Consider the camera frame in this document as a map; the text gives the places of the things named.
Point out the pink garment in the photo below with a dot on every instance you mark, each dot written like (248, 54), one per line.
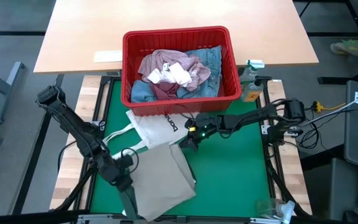
(166, 59)

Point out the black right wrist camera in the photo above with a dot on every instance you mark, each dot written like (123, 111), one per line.
(194, 129)

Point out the blue denim garment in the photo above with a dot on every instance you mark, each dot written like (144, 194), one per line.
(211, 62)

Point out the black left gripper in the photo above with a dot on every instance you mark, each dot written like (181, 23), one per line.
(113, 174)

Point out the dark green shirt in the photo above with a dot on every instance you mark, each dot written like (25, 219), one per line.
(130, 202)

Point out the green table mat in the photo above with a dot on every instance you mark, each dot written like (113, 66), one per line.
(235, 174)

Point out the black desk foot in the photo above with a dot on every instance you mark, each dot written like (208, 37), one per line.
(334, 80)

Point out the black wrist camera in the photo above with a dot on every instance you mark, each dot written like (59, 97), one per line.
(125, 161)
(194, 129)

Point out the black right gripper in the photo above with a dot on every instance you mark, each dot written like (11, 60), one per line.
(205, 123)

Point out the green label spray bottle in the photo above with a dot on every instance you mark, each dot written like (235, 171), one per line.
(250, 73)

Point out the person's shoe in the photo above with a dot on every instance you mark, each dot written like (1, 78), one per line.
(345, 48)

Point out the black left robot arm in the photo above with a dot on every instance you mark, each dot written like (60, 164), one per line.
(73, 127)

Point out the beige shirt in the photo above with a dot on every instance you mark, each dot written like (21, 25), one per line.
(163, 180)

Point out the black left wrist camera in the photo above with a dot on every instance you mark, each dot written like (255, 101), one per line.
(125, 161)

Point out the light wooden desk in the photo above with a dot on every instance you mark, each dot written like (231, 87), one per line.
(89, 31)

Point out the grey desk leg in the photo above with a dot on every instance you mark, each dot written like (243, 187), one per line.
(6, 93)

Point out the white label strip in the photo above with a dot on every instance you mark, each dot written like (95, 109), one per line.
(107, 56)

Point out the white canvas tote bag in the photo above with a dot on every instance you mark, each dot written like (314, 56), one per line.
(157, 127)

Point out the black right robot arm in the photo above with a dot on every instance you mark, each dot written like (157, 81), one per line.
(259, 119)

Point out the red plastic laundry basket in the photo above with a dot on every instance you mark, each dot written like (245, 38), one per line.
(179, 107)

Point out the clear spray bottle white nozzle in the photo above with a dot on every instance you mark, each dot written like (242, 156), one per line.
(287, 208)

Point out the white mounting plate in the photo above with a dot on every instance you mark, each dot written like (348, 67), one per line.
(99, 125)
(294, 133)

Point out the white garment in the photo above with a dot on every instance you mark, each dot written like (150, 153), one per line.
(169, 76)

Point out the clear bottle orange label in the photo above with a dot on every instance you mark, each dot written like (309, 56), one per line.
(251, 93)

